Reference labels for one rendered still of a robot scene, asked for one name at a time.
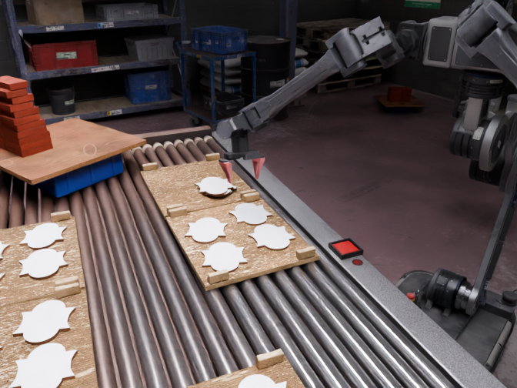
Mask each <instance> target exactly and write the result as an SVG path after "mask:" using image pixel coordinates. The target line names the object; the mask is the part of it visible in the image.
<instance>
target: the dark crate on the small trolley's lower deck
mask: <svg viewBox="0 0 517 388"><path fill-rule="evenodd" d="M215 97H216V98H217V99H216V100H215V112H216V113H218V114H220V115H228V114H232V113H235V112H239V111H240V110H242V109H243V108H245V107H244V104H245V103H244V98H242V97H240V96H238V95H234V94H232V93H229V92H226V91H222V92H215ZM202 98H203V100H202V101H203V103H202V104H203V106H202V107H204V108H206V109H209V110H212V99H211V93H209V94H205V95H203V96H202Z"/></svg>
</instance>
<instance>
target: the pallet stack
mask: <svg viewBox="0 0 517 388"><path fill-rule="evenodd" d="M370 21H371V20H368V19H366V20H365V19H358V18H340V19H331V20H323V21H315V22H299V23H297V27H296V48H297V49H302V50H304V51H306V52H307V53H308V54H307V55H306V56H305V57H303V58H304V59H306V60H307V61H308V62H309V63H308V64H307V65H306V66H305V68H306V69H308V68H309V67H310V66H312V65H314V64H315V63H316V62H317V61H318V60H319V59H320V58H321V57H322V56H323V55H324V54H325V53H326V52H327V51H328V50H329V49H328V47H327V45H326V43H325V42H326V41H327V40H328V39H330V38H331V37H332V36H333V35H335V34H336V33H337V32H339V31H341V30H343V29H344V28H353V30H354V29H356V28H358V27H360V26H362V25H364V24H365V23H367V22H370ZM382 24H383V25H384V27H385V29H386V31H388V30H389V26H390V22H382ZM330 26H334V27H330ZM303 29H306V31H304V32H303ZM350 31H352V30H350ZM302 40H303V41H302ZM301 45H303V46H301ZM375 59H378V57H377V55H376V54H374V55H372V56H370V57H369V58H367V59H366V62H367V65H366V66H365V67H363V68H362V69H360V70H358V71H357V72H356V73H354V74H353V75H350V76H349V77H347V78H343V76H342V73H341V72H340V71H339V72H336V73H334V74H332V75H330V76H329V77H328V78H327V79H325V80H323V81H322V82H320V83H319V84H318V85H316V86H314V87H313V88H315V93H317V94H319V93H325V92H335V91H340V90H345V89H353V88H358V87H363V86H368V85H375V84H379V83H380V82H381V77H380V76H381V75H382V74H380V71H381V67H382V64H381V62H378V61H374V60H375ZM366 69H370V71H367V70H366ZM371 77H372V78H371ZM366 78H371V80H370V82H368V83H363V84H358V85H355V81H359V80H364V79H366ZM340 83H343V86H344V87H340V88H334V89H327V87H326V86H327V85H334V84H340Z"/></svg>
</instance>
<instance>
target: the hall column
mask: <svg viewBox="0 0 517 388"><path fill-rule="evenodd" d="M297 4H298V0H280V31H279V36H281V37H286V38H290V39H291V45H290V66H291V68H290V71H289V81H291V80H293V79H294V77H295V49H296V27H297ZM300 101H301V100H299V102H297V101H294V100H293V101H292V102H290V103H289V109H293V108H298V107H303V106H304V104H302V103H301V102H300Z"/></svg>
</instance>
